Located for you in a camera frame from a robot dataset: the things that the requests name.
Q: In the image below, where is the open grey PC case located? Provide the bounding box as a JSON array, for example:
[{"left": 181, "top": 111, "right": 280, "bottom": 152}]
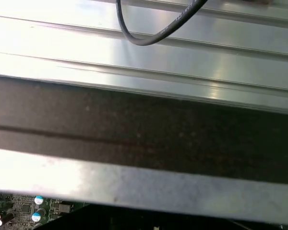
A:
[{"left": 0, "top": 74, "right": 288, "bottom": 230}]

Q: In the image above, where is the green motherboard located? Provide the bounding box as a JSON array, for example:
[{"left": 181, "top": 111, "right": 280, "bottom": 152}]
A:
[{"left": 0, "top": 191, "right": 87, "bottom": 230}]

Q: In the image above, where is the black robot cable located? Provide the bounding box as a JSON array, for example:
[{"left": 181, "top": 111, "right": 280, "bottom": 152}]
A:
[{"left": 115, "top": 0, "right": 208, "bottom": 46}]

